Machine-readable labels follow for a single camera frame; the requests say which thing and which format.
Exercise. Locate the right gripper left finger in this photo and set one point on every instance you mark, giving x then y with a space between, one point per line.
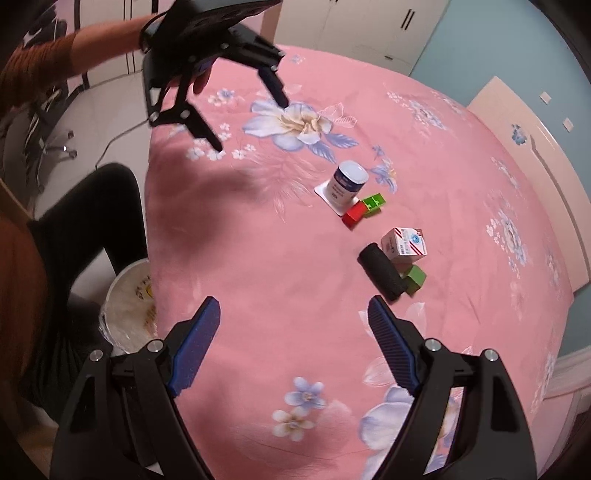
121 420

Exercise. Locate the white wardrobe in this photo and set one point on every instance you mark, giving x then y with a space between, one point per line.
391 34

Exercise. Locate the person's left hand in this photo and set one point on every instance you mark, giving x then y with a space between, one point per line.
173 46

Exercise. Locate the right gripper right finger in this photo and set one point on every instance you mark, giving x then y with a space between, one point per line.
492 439

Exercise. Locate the green wooden cube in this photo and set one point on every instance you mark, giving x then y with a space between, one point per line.
414 278

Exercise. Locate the red plastic block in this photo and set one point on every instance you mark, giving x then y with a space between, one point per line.
355 214

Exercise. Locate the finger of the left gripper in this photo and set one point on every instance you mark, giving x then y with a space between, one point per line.
182 112
247 48

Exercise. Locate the white trash bin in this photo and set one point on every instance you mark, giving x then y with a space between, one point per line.
127 318

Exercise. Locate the person's black trouser leg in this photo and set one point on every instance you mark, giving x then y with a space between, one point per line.
102 213

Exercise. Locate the pink wooden headboard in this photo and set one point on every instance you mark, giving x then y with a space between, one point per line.
549 171

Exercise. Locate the white blue yogurt cup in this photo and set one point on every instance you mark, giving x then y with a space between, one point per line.
341 191

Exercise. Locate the black foam cylinder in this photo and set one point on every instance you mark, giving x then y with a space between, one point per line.
382 272

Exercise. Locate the white red medicine box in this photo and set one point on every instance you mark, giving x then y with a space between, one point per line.
404 245

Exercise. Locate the pink floral bed sheet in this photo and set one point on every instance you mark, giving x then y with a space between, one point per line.
294 385

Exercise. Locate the green open plastic block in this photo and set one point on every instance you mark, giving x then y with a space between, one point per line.
373 204

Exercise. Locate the black office chair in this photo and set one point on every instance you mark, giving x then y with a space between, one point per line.
26 140

